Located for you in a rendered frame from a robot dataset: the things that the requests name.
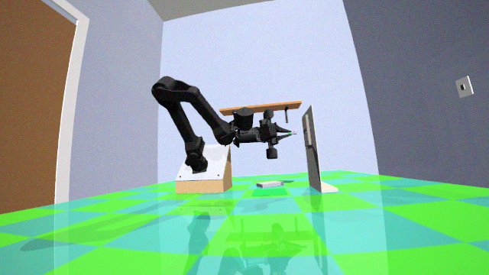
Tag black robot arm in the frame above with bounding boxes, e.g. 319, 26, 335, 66
151, 76, 277, 174

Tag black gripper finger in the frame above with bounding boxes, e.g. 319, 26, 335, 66
275, 134, 291, 145
274, 122, 291, 133

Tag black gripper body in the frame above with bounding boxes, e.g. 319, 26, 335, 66
252, 108, 278, 160

